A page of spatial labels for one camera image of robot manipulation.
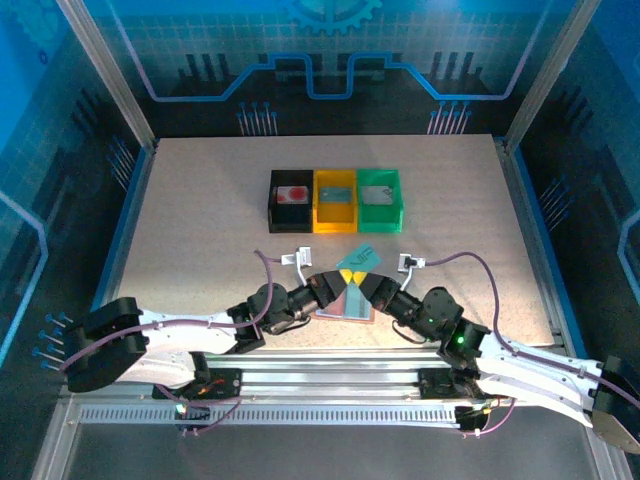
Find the tan leather card holder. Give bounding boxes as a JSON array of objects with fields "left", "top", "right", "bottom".
[{"left": 313, "top": 284, "right": 376, "bottom": 324}]

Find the green plastic bin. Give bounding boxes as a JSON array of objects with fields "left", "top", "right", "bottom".
[{"left": 355, "top": 168, "right": 404, "bottom": 234}]

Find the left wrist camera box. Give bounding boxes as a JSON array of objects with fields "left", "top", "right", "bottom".
[{"left": 280, "top": 245, "right": 315, "bottom": 284}]

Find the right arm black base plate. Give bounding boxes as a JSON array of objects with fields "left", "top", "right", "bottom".
[{"left": 418, "top": 367, "right": 510, "bottom": 401}]

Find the red white card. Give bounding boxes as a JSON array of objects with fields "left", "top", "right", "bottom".
[
  {"left": 275, "top": 185, "right": 311, "bottom": 205},
  {"left": 319, "top": 294, "right": 349, "bottom": 319}
]

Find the slotted grey cable duct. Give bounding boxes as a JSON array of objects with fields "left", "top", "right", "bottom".
[{"left": 78, "top": 405, "right": 462, "bottom": 426}]

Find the blue table edge strip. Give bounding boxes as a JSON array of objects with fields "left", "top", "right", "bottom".
[{"left": 92, "top": 147, "right": 154, "bottom": 351}]

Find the small black controller box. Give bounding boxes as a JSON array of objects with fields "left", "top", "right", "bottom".
[
  {"left": 172, "top": 394, "right": 212, "bottom": 429},
  {"left": 454, "top": 404, "right": 494, "bottom": 432}
]

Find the black plastic bin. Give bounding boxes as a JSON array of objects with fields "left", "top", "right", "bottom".
[{"left": 268, "top": 169, "right": 316, "bottom": 235}]

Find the aluminium frame rail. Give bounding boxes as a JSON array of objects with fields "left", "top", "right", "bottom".
[{"left": 62, "top": 347, "right": 601, "bottom": 407}]

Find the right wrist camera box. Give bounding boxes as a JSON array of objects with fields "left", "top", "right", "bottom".
[{"left": 396, "top": 253, "right": 427, "bottom": 291}]

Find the aluminium corner post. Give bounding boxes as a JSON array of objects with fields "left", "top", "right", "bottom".
[
  {"left": 502, "top": 0, "right": 604, "bottom": 154},
  {"left": 53, "top": 0, "right": 160, "bottom": 154}
]

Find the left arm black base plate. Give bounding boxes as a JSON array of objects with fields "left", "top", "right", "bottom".
[{"left": 152, "top": 367, "right": 245, "bottom": 401}]

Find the grey card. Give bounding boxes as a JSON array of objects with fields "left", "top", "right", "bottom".
[{"left": 361, "top": 186, "right": 394, "bottom": 206}]

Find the yellow plastic bin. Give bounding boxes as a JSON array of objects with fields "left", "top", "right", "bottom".
[{"left": 312, "top": 169, "right": 359, "bottom": 235}]

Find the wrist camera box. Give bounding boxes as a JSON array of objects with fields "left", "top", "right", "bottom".
[
  {"left": 280, "top": 245, "right": 315, "bottom": 284},
  {"left": 396, "top": 253, "right": 427, "bottom": 291}
]

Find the teal VIP card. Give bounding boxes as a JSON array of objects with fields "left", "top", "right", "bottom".
[{"left": 333, "top": 243, "right": 382, "bottom": 275}]

